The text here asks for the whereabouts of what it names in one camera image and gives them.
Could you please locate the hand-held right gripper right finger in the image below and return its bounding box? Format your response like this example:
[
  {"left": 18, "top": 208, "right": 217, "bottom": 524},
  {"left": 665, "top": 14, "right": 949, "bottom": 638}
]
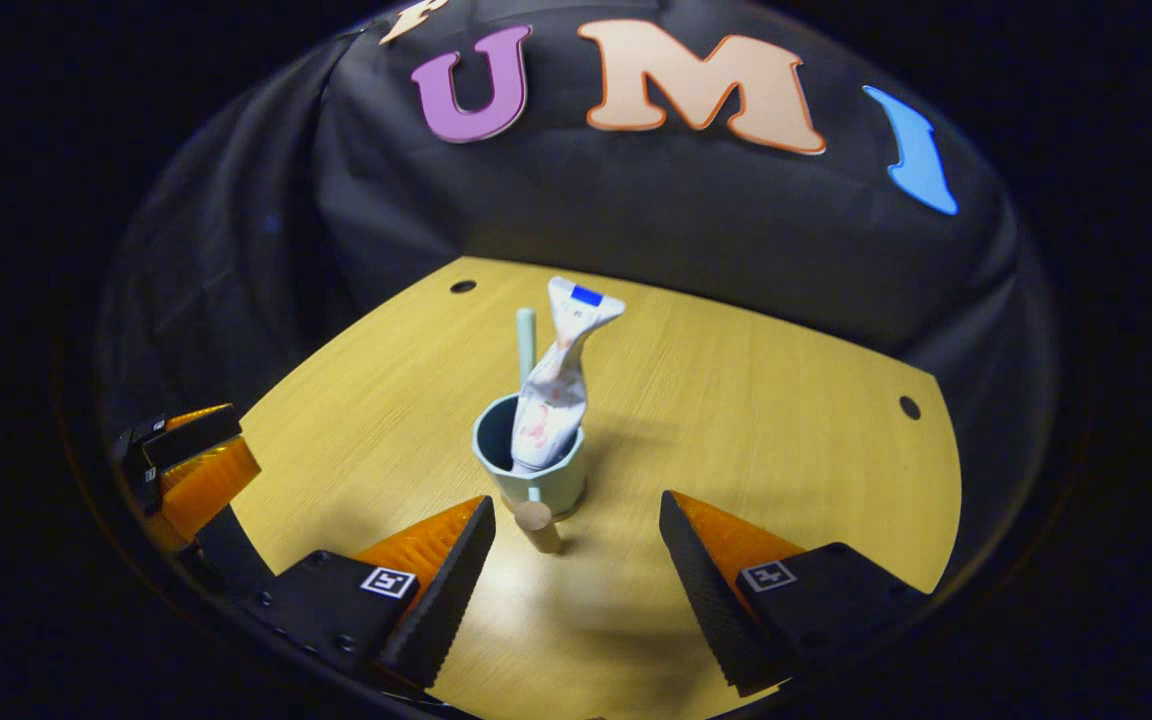
[{"left": 658, "top": 490, "right": 932, "bottom": 698}]

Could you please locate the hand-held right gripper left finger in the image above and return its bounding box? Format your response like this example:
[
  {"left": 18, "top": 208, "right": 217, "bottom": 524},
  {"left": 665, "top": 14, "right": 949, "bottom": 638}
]
[{"left": 241, "top": 495, "right": 497, "bottom": 691}]

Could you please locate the pale green cup wooden handle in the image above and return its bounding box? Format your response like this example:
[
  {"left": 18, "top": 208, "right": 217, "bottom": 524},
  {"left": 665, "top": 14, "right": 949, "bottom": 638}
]
[{"left": 472, "top": 392, "right": 589, "bottom": 556}]

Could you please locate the white toothpaste tube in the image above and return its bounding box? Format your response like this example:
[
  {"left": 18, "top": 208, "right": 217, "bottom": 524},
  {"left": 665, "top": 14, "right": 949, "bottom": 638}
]
[{"left": 511, "top": 276, "right": 627, "bottom": 474}]

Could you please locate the pale green toothbrush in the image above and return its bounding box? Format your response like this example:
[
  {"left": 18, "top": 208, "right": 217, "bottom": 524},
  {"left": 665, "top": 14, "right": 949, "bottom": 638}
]
[{"left": 516, "top": 307, "right": 538, "bottom": 386}]

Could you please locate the wooden desktop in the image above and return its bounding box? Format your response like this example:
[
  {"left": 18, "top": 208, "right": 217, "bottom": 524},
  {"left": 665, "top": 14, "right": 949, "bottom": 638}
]
[{"left": 231, "top": 256, "right": 964, "bottom": 720}]

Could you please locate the black backdrop cloth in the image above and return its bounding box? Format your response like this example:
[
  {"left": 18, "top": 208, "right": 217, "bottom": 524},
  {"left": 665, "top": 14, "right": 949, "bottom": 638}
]
[{"left": 101, "top": 0, "right": 1052, "bottom": 561}]

